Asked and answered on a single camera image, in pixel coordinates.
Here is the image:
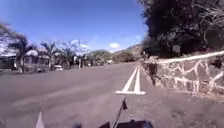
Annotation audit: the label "row of roadside trees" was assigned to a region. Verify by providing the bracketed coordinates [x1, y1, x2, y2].
[0, 21, 116, 74]

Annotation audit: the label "robot's own part dark body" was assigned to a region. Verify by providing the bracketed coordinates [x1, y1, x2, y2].
[97, 119, 155, 128]

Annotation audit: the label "low building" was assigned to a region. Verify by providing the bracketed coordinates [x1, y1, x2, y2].
[22, 49, 51, 73]

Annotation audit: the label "distant hill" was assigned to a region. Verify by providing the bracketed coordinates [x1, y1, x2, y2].
[87, 43, 145, 64]

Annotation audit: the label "white car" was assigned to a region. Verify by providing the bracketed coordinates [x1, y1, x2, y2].
[52, 64, 64, 72]

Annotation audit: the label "stone wall with pale joints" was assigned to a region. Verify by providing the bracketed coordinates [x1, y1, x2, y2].
[141, 50, 224, 96]

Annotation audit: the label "small sign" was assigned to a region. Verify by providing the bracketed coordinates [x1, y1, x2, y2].
[172, 44, 182, 55]

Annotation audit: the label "dense dark trees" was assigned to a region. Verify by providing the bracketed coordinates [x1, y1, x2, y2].
[137, 0, 224, 60]

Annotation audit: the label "robot's own part pale stub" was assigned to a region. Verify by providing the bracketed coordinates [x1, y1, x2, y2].
[34, 111, 46, 128]

